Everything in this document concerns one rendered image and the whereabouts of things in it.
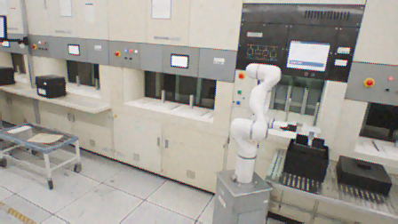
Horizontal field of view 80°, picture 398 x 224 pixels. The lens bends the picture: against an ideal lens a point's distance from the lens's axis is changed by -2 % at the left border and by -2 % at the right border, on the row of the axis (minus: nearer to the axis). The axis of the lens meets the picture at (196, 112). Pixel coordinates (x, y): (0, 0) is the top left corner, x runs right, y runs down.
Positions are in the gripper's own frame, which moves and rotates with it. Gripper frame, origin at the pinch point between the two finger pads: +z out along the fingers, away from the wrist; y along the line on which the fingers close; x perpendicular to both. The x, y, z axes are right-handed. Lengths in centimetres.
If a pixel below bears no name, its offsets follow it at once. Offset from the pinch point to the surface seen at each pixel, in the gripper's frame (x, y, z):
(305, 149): -10.2, 10.5, 10.2
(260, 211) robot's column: -47, 43, -8
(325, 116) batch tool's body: 7.6, -25.4, 19.9
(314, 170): -22.1, 13.5, 18.4
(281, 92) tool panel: 5, -119, -28
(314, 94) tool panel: 7, -120, 9
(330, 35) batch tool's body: 68, -29, 11
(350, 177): -22.7, 8.5, 41.1
